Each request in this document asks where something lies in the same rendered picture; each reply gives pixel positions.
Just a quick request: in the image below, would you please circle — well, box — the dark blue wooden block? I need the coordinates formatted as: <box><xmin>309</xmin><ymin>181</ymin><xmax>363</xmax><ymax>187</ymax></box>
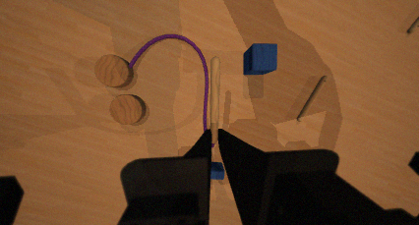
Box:
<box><xmin>244</xmin><ymin>43</ymin><xmax>277</xmax><ymax>75</ymax></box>

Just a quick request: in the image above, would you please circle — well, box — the blue rectangular block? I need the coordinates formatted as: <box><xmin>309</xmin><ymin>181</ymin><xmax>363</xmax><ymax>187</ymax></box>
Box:
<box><xmin>210</xmin><ymin>162</ymin><xmax>225</xmax><ymax>180</ymax></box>

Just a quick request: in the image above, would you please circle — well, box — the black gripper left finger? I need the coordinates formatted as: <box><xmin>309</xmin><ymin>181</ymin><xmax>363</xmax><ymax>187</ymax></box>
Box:
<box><xmin>120</xmin><ymin>129</ymin><xmax>211</xmax><ymax>225</ymax></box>

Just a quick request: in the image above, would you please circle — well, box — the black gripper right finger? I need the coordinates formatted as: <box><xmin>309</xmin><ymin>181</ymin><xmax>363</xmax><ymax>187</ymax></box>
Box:
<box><xmin>218</xmin><ymin>129</ymin><xmax>340</xmax><ymax>225</ymax></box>

